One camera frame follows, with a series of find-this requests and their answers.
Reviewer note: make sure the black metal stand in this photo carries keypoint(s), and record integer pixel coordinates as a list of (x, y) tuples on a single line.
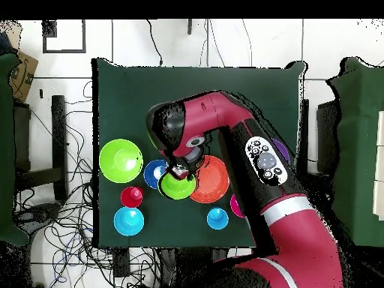
[(328, 138), (59, 135)]

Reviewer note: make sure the dark blue bowl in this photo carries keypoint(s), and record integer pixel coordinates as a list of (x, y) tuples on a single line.
[(153, 175)]

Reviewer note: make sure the cardboard box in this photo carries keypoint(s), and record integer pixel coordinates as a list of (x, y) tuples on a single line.
[(22, 78)]

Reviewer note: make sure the magenta bowl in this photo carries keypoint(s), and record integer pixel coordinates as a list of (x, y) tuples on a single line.
[(235, 207)]

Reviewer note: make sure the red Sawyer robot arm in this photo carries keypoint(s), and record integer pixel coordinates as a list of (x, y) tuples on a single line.
[(300, 240)]

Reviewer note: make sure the black post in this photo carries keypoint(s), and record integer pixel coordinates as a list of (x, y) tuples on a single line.
[(190, 27)]

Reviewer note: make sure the green cloth side table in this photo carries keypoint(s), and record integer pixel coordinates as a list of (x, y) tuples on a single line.
[(6, 150), (357, 150)]

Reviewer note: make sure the light blue bowl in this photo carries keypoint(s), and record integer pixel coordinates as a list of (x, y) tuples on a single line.
[(129, 221)]

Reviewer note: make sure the wide orange bowl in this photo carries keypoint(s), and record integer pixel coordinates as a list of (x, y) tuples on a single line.
[(213, 183)]

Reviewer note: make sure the red cup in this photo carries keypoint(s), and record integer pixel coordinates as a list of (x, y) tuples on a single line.
[(131, 197)]

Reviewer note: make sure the grey machine base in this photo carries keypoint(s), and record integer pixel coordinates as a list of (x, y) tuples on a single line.
[(39, 213)]

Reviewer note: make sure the large green bowl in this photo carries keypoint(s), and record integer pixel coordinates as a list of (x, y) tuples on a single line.
[(121, 160)]

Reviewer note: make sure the light blue cup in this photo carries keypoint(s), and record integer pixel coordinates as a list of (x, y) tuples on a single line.
[(217, 218)]

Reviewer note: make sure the dark green tablecloth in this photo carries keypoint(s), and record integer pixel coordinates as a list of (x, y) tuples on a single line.
[(135, 90)]

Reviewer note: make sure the black box on floor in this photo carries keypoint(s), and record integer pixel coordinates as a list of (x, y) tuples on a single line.
[(121, 262)]

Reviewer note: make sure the small green bowl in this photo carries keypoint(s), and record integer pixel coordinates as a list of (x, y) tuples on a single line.
[(177, 189)]

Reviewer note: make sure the black square frame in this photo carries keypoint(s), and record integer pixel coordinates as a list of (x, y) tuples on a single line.
[(84, 36)]

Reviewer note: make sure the purple bowl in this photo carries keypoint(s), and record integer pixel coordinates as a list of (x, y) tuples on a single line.
[(284, 150)]

